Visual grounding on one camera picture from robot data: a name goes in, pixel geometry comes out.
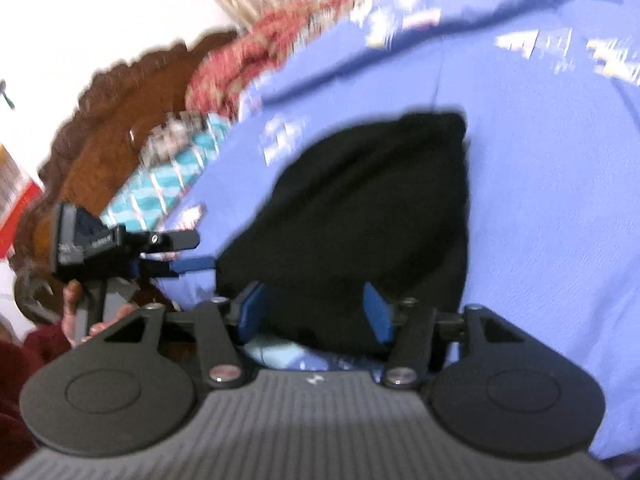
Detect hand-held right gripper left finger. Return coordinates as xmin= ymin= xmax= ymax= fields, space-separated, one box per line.
xmin=102 ymin=281 xmax=267 ymax=389

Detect black pants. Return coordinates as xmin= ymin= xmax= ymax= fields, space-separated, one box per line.
xmin=215 ymin=110 xmax=472 ymax=361

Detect person's left forearm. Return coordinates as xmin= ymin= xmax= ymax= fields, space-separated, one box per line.
xmin=0 ymin=324 xmax=73 ymax=478

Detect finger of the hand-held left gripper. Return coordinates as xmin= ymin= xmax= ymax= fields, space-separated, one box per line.
xmin=137 ymin=255 xmax=220 ymax=281
xmin=125 ymin=229 xmax=202 ymax=255

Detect red yellow wall calendar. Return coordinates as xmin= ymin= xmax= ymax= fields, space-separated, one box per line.
xmin=0 ymin=144 xmax=45 ymax=261

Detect blue printed bedsheet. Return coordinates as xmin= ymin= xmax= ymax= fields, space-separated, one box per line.
xmin=150 ymin=0 xmax=640 ymax=461

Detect person's left hand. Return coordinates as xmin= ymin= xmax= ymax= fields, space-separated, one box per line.
xmin=61 ymin=279 xmax=138 ymax=350

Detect carved wooden headboard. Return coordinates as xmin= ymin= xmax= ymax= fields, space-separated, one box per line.
xmin=11 ymin=29 xmax=243 ymax=323

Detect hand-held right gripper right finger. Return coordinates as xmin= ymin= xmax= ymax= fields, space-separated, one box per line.
xmin=363 ymin=281 xmax=527 ymax=390

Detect red floral blanket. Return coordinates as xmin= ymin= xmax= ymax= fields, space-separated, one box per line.
xmin=184 ymin=0 xmax=361 ymax=123

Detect teal patterned cloth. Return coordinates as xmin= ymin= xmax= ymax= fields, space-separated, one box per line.
xmin=106 ymin=110 xmax=233 ymax=238

